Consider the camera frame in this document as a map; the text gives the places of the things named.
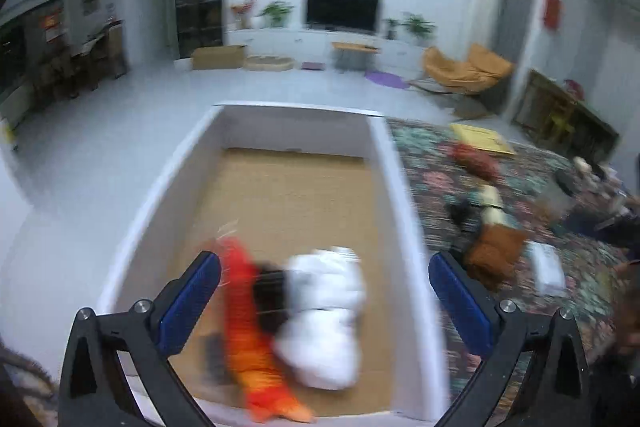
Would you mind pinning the grey mail packet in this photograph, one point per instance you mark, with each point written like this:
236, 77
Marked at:
545, 267

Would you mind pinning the orange flowers in vase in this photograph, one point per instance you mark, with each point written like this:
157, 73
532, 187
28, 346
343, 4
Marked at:
243, 12

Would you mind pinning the red cloth item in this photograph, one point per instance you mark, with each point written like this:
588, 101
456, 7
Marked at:
574, 88

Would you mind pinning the small plant in black pot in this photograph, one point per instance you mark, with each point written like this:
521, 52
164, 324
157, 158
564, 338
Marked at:
392, 28

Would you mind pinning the orange cloth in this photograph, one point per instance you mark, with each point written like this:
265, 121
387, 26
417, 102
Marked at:
245, 307

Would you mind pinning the yellow flat box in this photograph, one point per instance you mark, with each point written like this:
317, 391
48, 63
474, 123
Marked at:
482, 139

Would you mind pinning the yellow rocking chair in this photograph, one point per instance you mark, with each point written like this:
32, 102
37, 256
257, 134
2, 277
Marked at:
460, 69

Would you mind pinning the cardboard box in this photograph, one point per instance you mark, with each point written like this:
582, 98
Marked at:
219, 58

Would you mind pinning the dining chairs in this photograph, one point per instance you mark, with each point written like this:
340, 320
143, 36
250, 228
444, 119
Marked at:
90, 57

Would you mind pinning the purple round mat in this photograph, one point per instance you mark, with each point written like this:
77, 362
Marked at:
386, 80

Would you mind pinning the large leafy potted plant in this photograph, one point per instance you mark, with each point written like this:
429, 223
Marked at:
419, 27

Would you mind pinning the red door poster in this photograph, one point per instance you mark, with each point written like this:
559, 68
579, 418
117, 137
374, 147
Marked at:
53, 22

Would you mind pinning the wooden bench table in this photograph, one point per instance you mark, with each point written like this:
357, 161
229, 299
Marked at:
355, 48

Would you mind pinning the white crumpled bag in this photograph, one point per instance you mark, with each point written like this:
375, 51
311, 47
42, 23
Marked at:
587, 168

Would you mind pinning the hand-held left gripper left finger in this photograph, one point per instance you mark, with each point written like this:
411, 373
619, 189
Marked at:
190, 302

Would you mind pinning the white television cabinet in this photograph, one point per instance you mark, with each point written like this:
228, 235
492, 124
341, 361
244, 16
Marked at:
310, 42

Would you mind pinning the grey curtain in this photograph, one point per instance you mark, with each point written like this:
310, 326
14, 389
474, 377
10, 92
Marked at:
517, 17

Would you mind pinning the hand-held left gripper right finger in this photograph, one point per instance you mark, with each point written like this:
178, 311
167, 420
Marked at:
460, 307

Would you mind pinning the red mesh bag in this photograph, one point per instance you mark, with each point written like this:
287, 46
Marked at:
475, 162

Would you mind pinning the white cloth bundle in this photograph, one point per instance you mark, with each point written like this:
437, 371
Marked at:
325, 307

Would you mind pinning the brown knitted cloth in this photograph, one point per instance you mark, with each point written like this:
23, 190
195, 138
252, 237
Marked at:
495, 252

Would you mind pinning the red wall hanging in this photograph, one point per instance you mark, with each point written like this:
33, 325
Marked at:
553, 9

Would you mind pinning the dark flat pad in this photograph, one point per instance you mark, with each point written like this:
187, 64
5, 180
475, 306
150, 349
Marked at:
313, 66

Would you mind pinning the covered standing air conditioner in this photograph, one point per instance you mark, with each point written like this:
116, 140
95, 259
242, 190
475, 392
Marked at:
489, 12

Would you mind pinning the black television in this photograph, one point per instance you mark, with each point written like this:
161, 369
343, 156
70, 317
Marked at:
342, 9

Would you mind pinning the white storage box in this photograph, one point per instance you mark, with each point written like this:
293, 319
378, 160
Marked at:
300, 187

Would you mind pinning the green small chair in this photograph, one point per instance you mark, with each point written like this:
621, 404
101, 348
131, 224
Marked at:
559, 119

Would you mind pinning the round beige cushion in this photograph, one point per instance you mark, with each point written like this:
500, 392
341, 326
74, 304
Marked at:
268, 63

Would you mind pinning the green potted plant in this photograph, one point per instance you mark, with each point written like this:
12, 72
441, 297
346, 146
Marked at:
276, 13

